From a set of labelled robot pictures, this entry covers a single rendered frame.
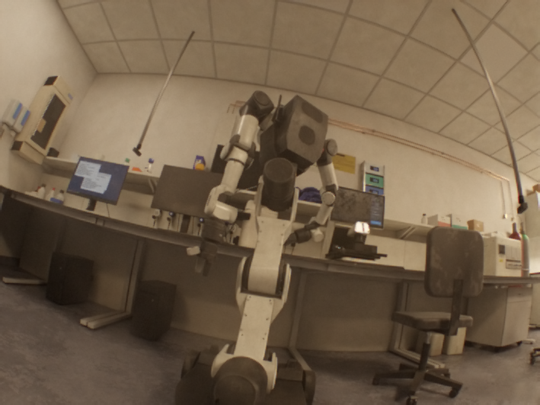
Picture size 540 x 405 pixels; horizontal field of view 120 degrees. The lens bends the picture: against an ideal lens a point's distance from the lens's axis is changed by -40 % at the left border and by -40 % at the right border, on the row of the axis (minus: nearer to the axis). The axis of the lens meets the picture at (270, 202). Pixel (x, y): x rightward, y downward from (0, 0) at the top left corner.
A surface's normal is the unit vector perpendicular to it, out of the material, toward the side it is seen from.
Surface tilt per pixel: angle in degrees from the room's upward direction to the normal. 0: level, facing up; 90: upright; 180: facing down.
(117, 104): 90
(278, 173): 81
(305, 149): 98
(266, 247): 71
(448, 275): 90
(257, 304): 66
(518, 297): 90
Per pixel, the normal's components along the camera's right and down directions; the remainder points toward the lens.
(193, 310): 0.09, -0.27
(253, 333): 0.04, -0.65
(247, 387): 0.24, -0.68
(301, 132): 0.48, -0.04
